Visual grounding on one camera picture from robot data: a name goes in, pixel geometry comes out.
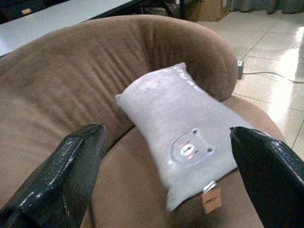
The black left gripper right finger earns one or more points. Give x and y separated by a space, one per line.
270 175

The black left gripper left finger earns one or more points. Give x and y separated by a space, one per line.
54 175

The brown paper pillow tag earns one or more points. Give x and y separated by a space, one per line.
212 200

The brown fabric sofa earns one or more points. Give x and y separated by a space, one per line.
95 95

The grey pillow with bear print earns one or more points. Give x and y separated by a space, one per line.
166 114

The white table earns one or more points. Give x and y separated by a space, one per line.
47 19

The brown cardboard box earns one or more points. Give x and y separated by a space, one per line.
206 9

